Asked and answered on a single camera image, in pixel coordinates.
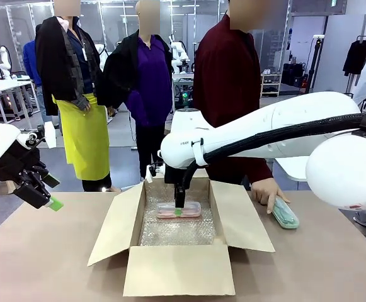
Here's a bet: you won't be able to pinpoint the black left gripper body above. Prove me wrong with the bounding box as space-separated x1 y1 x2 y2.
0 147 50 190

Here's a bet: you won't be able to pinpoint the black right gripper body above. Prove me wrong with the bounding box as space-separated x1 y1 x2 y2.
164 164 190 191

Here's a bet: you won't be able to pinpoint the pink transparent glasses case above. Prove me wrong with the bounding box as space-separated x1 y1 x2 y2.
155 201 202 220

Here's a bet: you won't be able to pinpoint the brown cardboard shipping box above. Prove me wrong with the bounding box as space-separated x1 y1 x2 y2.
87 177 277 297

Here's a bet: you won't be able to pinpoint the green transparent glasses case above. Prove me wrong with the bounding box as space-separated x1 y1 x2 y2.
270 196 300 230

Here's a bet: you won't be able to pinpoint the person's left forearm maroon sleeve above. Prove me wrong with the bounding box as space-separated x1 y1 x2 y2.
206 156 274 187

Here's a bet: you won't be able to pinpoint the person's left hand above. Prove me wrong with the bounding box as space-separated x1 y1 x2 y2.
251 177 292 215

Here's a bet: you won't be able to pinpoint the clear bubble wrap sheet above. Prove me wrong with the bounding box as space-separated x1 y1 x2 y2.
137 181 217 247

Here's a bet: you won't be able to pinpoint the bench with green light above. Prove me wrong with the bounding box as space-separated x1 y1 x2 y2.
173 72 196 111

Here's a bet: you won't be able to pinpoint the white background work table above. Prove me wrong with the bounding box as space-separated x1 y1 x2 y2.
0 75 40 122

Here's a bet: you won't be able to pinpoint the background person blue jacket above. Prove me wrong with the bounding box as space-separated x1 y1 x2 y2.
23 25 60 126

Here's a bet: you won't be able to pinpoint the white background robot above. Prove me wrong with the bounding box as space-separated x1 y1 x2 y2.
169 35 190 75
0 45 13 79
94 43 108 72

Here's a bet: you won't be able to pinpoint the person's torso maroon shirt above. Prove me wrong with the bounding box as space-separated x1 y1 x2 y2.
192 0 263 186

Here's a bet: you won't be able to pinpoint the white shoe shelf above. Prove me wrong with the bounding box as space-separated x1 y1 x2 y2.
260 72 282 98

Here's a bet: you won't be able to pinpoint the black storage cases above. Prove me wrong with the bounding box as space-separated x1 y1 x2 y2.
282 62 310 87

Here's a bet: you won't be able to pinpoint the black and white equipment stand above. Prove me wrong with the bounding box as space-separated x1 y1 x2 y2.
307 34 326 94

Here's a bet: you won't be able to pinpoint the clothes rack with dark garments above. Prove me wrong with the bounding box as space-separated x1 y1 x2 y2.
342 34 366 86

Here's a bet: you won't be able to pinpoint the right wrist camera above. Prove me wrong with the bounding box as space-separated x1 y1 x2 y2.
147 160 167 184

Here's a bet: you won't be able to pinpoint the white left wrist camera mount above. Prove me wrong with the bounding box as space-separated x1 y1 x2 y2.
25 121 57 149

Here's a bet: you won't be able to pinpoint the black sleeved right arm cable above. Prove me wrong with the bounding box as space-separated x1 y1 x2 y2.
182 108 366 190

